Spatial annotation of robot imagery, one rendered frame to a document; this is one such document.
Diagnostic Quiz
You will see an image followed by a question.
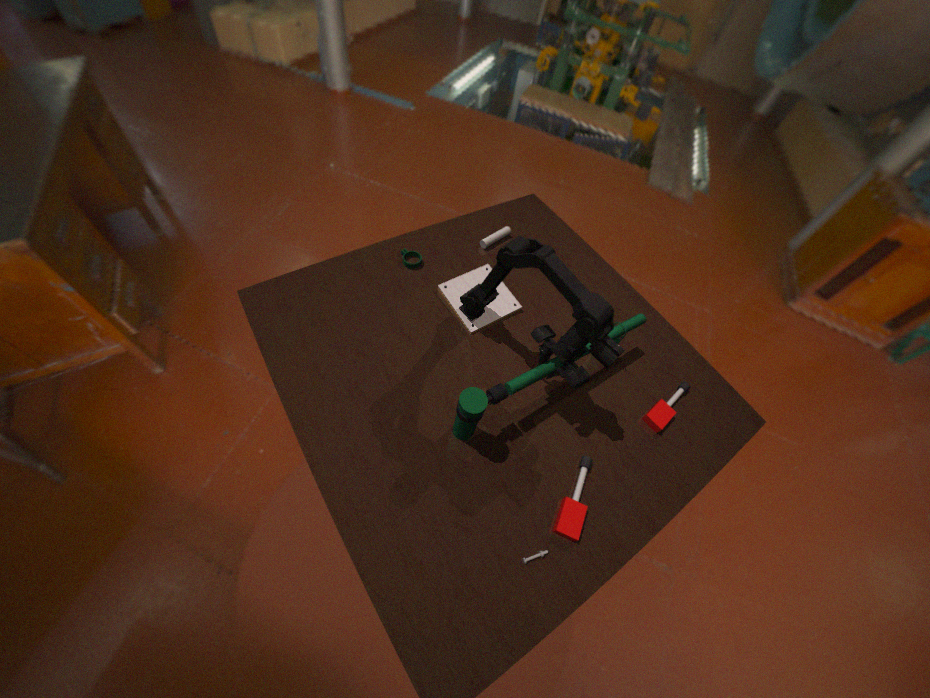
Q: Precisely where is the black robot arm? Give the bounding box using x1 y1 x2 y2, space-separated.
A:
459 235 624 369

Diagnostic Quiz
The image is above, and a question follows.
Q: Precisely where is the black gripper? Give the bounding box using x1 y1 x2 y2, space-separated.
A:
531 325 591 389

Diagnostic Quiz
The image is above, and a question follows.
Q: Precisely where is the white cylinder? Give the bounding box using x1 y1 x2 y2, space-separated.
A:
480 226 511 249

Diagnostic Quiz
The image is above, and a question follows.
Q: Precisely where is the small grey bolt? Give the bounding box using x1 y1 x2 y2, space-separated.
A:
523 550 548 564

